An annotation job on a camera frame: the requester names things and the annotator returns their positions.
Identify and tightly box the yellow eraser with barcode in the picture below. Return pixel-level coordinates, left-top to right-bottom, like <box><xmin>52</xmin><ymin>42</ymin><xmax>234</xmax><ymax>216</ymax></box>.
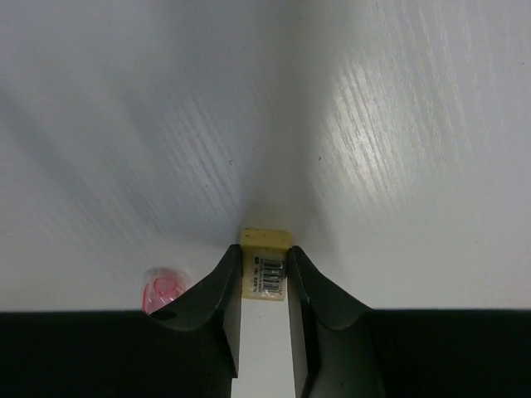
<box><xmin>240</xmin><ymin>228</ymin><xmax>293</xmax><ymax>301</ymax></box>

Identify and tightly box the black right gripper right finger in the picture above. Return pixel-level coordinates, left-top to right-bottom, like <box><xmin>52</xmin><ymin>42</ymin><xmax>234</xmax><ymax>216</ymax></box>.
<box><xmin>287</xmin><ymin>246</ymin><xmax>530</xmax><ymax>397</ymax></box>

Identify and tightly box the pink transparent case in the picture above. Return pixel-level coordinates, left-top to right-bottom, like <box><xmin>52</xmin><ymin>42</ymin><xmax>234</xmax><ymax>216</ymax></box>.
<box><xmin>142</xmin><ymin>268</ymin><xmax>190</xmax><ymax>314</ymax></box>

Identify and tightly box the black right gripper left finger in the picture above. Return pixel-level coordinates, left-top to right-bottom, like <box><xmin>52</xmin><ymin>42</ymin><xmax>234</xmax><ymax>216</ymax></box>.
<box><xmin>1</xmin><ymin>245</ymin><xmax>241</xmax><ymax>397</ymax></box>

